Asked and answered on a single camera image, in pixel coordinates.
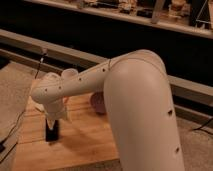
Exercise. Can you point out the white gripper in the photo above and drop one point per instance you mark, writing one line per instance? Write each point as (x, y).
(56, 116)

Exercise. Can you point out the cluttered background shelf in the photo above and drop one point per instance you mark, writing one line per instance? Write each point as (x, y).
(124, 12)

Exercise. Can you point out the dark purple bowl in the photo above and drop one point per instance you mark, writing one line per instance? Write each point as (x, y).
(97, 102)

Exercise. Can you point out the wooden cutting board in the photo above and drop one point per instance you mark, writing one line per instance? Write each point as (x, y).
(85, 138)

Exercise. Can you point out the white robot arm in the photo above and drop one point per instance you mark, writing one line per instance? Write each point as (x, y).
(139, 104)

